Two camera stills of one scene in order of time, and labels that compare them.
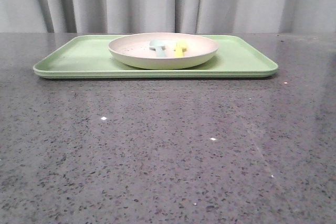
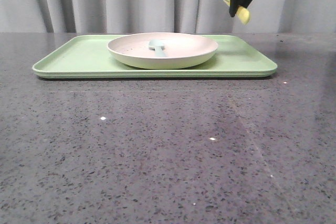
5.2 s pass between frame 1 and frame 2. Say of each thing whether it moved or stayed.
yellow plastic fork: moved
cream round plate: stayed
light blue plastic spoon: stayed
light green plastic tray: stayed
